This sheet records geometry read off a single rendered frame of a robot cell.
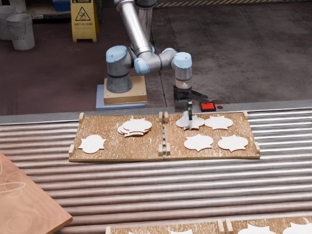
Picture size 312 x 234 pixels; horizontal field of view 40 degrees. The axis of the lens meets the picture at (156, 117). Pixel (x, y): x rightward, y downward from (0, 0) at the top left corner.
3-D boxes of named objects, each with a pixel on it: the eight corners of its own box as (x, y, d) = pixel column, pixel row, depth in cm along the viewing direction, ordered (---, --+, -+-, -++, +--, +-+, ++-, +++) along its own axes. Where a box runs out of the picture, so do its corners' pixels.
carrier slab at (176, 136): (164, 117, 215) (164, 114, 214) (245, 115, 215) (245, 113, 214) (165, 160, 185) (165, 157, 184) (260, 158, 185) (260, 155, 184)
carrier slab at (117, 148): (81, 118, 215) (81, 115, 214) (162, 117, 214) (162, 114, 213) (68, 161, 185) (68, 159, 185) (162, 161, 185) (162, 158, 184)
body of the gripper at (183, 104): (174, 105, 204) (172, 82, 198) (191, 103, 204) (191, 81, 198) (175, 113, 198) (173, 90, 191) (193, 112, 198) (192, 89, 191)
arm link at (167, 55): (153, 50, 197) (163, 58, 188) (174, 45, 201) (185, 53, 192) (153, 65, 201) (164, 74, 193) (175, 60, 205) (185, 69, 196)
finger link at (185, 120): (179, 130, 201) (178, 111, 200) (192, 129, 201) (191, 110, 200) (180, 131, 198) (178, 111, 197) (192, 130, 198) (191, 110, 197)
